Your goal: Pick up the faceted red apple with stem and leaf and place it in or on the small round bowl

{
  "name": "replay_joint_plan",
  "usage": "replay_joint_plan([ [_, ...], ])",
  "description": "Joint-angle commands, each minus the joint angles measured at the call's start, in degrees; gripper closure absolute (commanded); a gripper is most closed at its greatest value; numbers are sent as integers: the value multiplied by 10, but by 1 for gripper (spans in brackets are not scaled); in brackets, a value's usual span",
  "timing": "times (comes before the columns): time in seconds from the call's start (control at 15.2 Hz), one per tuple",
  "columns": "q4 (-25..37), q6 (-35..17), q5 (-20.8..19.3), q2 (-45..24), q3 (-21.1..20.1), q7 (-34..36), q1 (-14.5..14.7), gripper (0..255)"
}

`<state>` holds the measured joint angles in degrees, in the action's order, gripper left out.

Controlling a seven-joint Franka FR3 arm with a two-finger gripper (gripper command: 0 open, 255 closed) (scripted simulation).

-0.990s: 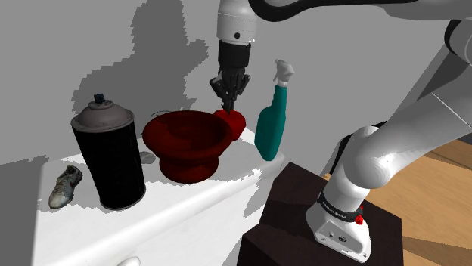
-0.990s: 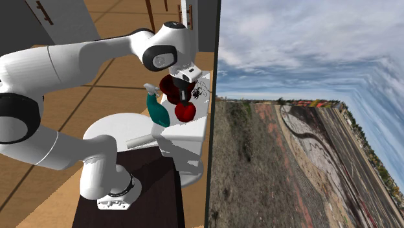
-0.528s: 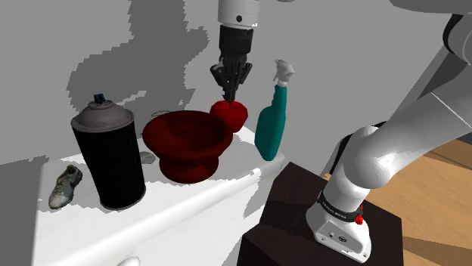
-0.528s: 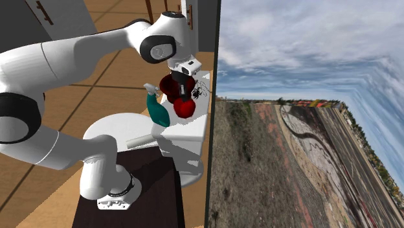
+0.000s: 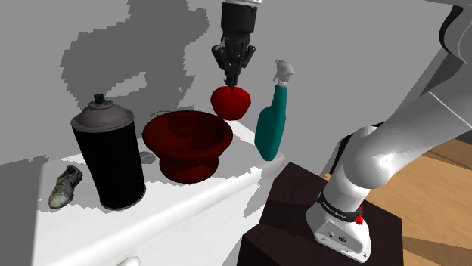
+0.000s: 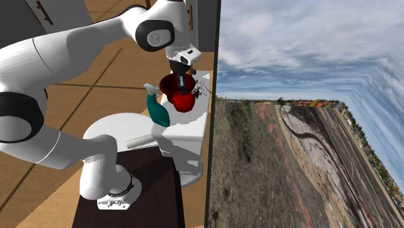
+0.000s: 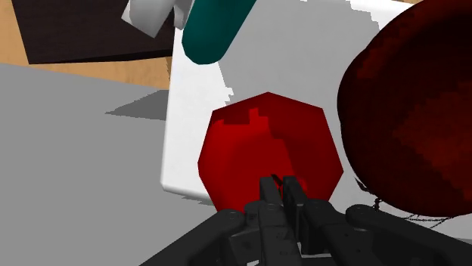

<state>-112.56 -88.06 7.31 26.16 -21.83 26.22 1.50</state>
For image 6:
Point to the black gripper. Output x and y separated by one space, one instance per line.
178 68

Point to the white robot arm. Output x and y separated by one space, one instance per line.
63 53

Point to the dark red bowl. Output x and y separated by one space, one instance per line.
167 84

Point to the black wiry object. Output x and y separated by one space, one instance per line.
199 91

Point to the red apple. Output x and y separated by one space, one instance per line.
184 102

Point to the teal spray bottle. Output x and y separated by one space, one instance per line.
159 114

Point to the white toilet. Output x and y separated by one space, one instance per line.
186 131

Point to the dark robot stand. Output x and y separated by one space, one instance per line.
154 195

